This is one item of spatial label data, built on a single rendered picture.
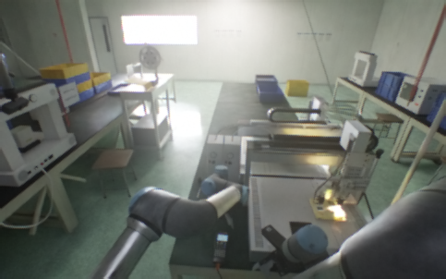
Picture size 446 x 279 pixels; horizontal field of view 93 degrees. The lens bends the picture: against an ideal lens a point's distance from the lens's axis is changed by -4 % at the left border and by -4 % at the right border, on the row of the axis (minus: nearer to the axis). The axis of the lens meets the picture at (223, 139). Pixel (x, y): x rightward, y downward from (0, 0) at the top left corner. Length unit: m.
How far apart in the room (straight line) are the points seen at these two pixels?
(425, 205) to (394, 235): 0.05
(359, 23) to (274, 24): 2.74
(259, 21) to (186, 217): 7.80
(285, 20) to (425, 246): 8.13
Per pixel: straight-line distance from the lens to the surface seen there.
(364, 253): 0.35
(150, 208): 0.70
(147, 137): 3.54
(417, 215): 0.34
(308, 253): 0.70
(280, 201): 1.57
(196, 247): 1.42
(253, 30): 8.19
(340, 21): 8.80
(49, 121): 2.60
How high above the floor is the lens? 1.89
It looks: 28 degrees down
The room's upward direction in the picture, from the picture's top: 1 degrees clockwise
